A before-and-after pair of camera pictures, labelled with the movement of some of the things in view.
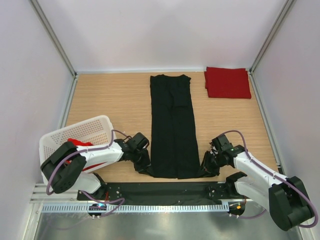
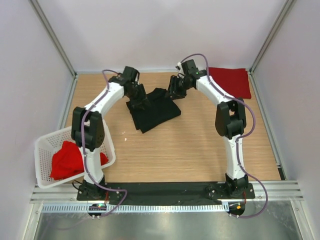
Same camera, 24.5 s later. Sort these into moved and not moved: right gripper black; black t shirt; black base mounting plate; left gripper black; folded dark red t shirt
Moved: black t shirt; left gripper black; right gripper black
Not moved: folded dark red t shirt; black base mounting plate
